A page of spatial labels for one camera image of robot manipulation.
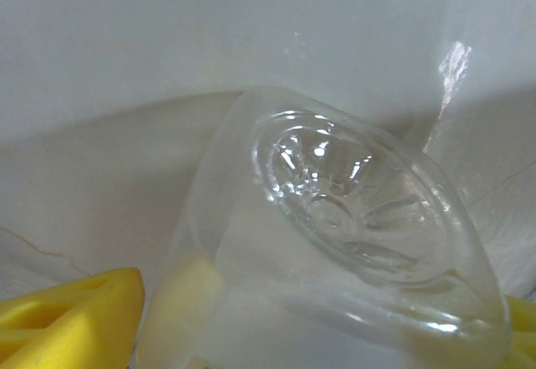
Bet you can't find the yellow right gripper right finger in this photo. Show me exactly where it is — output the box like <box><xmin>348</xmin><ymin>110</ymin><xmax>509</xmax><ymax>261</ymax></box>
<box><xmin>502</xmin><ymin>295</ymin><xmax>536</xmax><ymax>369</ymax></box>

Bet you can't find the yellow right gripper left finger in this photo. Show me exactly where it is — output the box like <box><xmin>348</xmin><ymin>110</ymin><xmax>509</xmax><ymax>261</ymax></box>
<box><xmin>0</xmin><ymin>266</ymin><xmax>146</xmax><ymax>369</ymax></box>

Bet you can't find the clear plastic bottle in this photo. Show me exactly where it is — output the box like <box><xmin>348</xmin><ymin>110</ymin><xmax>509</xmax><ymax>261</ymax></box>
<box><xmin>144</xmin><ymin>85</ymin><xmax>513</xmax><ymax>369</ymax></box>

